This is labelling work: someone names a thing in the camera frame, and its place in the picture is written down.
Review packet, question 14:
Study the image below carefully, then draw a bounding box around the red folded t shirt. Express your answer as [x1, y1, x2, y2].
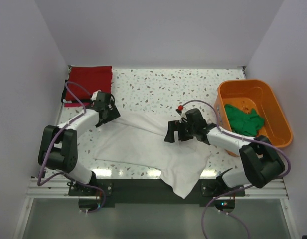
[68, 66, 113, 100]

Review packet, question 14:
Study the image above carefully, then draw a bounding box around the black folded t shirt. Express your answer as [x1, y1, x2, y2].
[61, 80, 92, 103]

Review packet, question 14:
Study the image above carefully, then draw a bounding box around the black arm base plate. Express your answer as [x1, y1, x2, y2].
[68, 178, 246, 209]

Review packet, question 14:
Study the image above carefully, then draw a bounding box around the pink folded t shirt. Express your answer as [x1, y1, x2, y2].
[64, 102, 88, 108]

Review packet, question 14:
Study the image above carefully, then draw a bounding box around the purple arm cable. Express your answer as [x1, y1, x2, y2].
[36, 81, 108, 215]
[182, 99, 293, 239]

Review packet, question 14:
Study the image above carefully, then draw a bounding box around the aluminium frame rail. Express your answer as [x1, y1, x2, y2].
[13, 178, 300, 239]

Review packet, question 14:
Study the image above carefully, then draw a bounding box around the white t shirt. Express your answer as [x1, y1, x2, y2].
[93, 110, 211, 199]

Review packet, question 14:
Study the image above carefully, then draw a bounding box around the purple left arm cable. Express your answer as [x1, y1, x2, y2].
[36, 81, 108, 215]

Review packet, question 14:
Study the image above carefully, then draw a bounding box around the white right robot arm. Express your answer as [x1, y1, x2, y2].
[164, 108, 285, 196]

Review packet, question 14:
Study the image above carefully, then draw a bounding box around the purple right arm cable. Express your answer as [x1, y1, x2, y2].
[182, 99, 293, 239]

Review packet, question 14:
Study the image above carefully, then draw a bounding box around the orange plastic basket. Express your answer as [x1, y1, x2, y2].
[214, 79, 293, 149]

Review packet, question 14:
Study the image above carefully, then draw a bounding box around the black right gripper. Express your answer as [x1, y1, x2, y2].
[164, 119, 196, 143]

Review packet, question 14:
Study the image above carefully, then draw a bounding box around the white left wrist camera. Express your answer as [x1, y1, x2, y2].
[91, 90, 102, 101]

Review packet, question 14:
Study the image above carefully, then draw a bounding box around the green t shirt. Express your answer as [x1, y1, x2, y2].
[225, 104, 265, 137]

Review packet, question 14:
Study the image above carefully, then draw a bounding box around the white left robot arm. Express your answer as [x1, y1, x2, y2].
[38, 91, 120, 195]

